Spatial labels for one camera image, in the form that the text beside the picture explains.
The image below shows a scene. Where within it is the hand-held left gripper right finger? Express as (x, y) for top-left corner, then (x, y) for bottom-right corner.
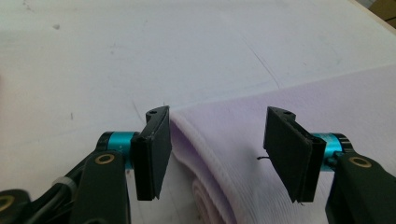
(262, 105), (396, 224)

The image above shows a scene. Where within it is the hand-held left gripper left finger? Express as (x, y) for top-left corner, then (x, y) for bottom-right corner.
(69, 105), (173, 224)

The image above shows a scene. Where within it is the lavender printed cloth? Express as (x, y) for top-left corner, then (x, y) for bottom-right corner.
(169, 63), (396, 224)

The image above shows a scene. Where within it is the white grid mat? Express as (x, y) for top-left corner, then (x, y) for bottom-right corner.
(0, 0), (396, 224)

